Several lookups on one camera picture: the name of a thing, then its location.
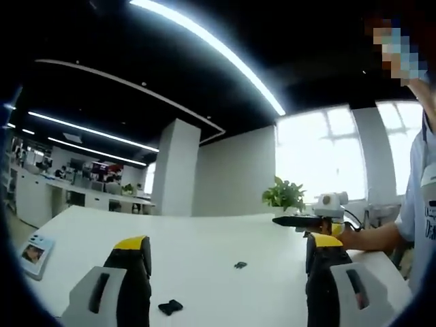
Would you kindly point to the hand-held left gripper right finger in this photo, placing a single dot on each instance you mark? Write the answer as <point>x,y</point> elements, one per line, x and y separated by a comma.
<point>323,272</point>

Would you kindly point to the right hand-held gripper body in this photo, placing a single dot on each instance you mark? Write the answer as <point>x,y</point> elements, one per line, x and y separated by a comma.
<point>329,206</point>

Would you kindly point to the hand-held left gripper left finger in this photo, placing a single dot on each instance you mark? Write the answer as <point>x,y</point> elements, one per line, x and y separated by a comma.
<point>133,272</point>

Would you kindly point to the large black plastic buckle part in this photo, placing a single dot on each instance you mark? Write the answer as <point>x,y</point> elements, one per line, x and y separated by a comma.
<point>170,307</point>

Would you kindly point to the small black plastic buckle part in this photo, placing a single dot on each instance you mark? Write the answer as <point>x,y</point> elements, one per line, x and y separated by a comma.
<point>240,265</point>

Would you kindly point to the person's right hand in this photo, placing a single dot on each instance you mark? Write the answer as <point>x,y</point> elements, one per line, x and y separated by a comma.
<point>349,238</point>

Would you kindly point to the green potted plant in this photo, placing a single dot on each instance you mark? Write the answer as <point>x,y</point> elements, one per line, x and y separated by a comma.
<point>284,194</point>

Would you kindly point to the large bright window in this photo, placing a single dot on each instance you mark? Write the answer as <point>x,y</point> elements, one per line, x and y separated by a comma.
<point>316,156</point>

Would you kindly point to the light blue picture card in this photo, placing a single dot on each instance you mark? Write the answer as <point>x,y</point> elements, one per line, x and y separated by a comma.
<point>35,255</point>

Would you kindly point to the narrow bright window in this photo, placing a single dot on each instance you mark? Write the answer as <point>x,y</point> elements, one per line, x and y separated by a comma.
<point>400,136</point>

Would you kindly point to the white chest-worn device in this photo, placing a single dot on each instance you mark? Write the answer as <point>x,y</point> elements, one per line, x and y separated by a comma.
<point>430,185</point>

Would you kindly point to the white office counter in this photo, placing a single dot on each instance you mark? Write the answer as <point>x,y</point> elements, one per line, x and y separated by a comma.
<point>51,194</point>

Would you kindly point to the long ceiling light strip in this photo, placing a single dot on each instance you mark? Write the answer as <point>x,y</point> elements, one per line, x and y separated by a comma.
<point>211,44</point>

